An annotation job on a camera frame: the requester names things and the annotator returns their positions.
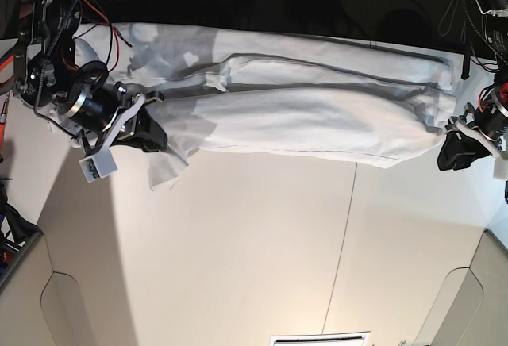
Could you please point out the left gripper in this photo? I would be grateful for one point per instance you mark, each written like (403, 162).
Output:
(491, 122)

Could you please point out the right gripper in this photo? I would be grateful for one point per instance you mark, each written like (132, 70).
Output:
(93, 108)

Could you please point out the white t-shirt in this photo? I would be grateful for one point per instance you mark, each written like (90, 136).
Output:
(250, 92)

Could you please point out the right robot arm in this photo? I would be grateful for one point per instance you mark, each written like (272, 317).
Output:
(44, 59)

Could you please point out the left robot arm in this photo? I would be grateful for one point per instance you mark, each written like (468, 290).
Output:
(486, 45)

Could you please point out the orange handled screwdriver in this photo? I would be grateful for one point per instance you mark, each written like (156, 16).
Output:
(3, 119)

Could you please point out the orange handled pliers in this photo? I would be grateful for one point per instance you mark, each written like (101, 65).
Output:
(6, 70)

